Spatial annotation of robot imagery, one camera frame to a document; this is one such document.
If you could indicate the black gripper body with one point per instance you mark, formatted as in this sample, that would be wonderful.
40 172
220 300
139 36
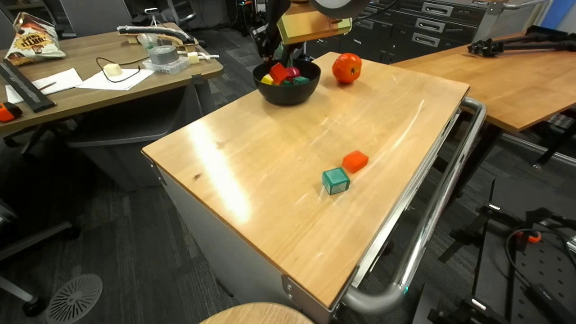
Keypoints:
276 18

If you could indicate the green wooden cube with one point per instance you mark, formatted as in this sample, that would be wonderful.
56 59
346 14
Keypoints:
335 180
301 79

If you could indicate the yellow wooden cube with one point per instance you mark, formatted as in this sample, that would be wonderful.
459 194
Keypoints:
267 79

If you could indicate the orange apple toy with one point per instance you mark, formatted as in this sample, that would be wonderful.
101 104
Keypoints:
346 68

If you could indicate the orange wooden cube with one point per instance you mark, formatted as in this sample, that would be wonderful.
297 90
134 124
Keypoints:
355 162

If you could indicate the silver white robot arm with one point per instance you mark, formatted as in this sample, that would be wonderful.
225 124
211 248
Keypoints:
335 3

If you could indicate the black bowl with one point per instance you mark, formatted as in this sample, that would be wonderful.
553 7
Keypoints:
288 97

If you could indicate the white power adapter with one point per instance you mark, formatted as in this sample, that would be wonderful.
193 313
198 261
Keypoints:
195 57

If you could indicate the dark office chair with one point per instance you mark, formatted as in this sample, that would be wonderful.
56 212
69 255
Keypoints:
173 10

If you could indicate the clear plastic container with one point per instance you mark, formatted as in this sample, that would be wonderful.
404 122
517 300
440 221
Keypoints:
162 57

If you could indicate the curved black white band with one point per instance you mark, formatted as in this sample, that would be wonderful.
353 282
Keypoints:
150 28

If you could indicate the black drawer cabinet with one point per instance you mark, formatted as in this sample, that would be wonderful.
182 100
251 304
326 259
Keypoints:
420 28

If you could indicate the large white paper sheet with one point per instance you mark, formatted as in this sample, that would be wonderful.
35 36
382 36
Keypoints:
119 81

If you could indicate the white round puck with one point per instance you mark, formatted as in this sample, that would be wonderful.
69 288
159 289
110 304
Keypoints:
112 68

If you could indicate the grey office chair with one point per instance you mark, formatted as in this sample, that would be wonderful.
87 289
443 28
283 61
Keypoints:
96 14

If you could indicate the wooden office desk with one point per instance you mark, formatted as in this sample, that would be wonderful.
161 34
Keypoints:
90 99

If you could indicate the grey metal tool cart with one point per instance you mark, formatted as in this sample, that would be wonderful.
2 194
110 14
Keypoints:
227 252

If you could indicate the small white paper sheet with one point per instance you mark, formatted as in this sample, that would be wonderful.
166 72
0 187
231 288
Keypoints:
60 81

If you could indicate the black tripod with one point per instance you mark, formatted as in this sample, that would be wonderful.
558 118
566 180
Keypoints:
510 45

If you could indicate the grey plastic bin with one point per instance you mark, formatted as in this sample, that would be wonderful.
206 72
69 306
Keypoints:
515 18

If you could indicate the wooden workbench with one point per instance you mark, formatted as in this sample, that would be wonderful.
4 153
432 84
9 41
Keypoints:
522 82

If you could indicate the chips bag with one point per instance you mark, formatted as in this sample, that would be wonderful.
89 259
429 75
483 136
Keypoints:
33 41

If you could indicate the long black bar device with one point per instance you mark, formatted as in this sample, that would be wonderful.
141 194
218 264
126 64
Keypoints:
27 90

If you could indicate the round wooden stool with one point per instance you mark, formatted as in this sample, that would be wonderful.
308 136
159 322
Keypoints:
258 315

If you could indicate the blue panel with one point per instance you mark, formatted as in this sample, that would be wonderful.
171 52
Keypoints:
564 10

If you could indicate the small orange object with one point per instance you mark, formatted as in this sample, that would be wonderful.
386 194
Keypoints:
8 113

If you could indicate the dark office chair base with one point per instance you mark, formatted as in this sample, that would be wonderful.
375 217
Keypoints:
42 235

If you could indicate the round floor grille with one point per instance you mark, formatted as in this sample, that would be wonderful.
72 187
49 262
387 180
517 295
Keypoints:
72 298

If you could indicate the black perforated breadboard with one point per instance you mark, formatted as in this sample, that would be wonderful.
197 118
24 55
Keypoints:
551 280

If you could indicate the black camera stand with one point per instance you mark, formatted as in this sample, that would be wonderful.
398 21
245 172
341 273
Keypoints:
483 239

